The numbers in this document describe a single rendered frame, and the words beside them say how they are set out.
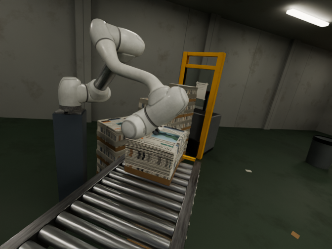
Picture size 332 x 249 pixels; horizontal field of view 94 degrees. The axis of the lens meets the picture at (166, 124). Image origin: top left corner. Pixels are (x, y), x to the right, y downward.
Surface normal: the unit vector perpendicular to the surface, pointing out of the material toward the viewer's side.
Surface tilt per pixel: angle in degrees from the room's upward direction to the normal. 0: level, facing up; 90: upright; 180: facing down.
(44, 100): 90
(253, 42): 90
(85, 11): 90
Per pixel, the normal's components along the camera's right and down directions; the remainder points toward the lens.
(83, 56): 0.29, 0.32
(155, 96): -0.51, -0.18
